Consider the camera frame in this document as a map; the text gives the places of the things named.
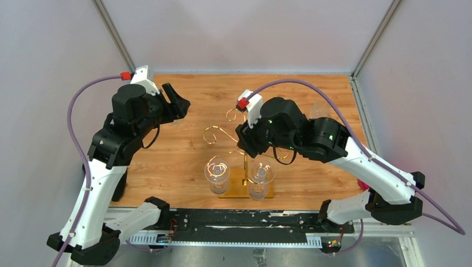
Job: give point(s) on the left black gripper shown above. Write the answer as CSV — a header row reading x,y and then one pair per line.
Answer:
x,y
180,104

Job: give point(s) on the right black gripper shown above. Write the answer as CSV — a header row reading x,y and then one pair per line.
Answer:
x,y
247,139

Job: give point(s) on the wine glass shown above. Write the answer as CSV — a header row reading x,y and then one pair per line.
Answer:
x,y
217,172
176,122
260,176
320,108

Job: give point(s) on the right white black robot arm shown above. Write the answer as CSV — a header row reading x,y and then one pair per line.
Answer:
x,y
390,197

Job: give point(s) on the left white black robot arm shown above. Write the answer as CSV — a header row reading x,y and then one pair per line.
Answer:
x,y
87,236

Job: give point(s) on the wooden rack base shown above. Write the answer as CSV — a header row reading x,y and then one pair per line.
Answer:
x,y
242,188

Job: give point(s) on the pink cloth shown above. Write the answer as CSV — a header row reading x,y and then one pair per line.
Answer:
x,y
362,185

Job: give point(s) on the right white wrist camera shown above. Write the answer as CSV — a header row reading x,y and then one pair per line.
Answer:
x,y
253,110

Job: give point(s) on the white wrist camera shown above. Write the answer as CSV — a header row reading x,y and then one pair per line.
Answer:
x,y
142,77
253,110

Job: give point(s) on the gold wire glass rack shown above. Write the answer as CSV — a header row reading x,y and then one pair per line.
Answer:
x,y
210,137

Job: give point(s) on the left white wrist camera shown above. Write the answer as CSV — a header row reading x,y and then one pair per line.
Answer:
x,y
142,77

